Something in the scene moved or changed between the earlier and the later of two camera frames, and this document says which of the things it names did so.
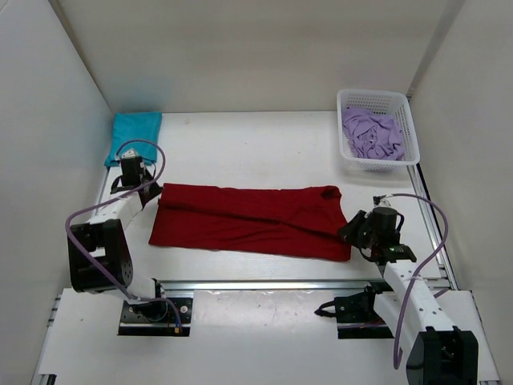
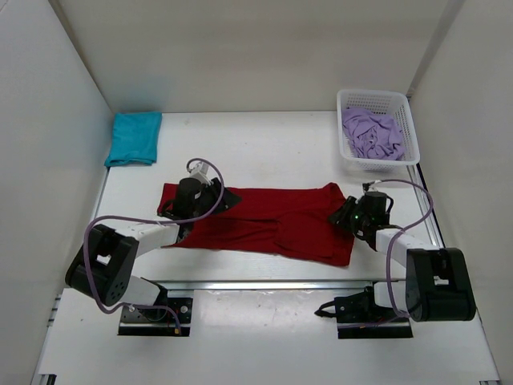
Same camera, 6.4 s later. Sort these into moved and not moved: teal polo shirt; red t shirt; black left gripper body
Moved: black left gripper body
Not moved: teal polo shirt; red t shirt
